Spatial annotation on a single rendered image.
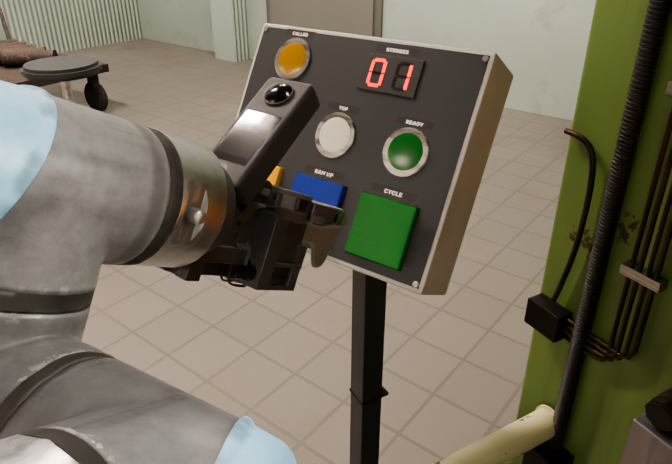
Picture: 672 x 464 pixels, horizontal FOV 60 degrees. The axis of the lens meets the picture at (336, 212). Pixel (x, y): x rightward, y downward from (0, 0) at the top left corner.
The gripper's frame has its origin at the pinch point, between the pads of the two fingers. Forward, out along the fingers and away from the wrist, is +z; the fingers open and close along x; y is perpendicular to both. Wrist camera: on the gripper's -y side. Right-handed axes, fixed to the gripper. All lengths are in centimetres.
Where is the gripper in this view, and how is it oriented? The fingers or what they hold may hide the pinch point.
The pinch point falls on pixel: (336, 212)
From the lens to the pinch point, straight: 58.5
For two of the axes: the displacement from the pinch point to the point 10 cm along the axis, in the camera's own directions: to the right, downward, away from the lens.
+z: 5.0, 1.3, 8.5
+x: 8.1, 2.6, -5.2
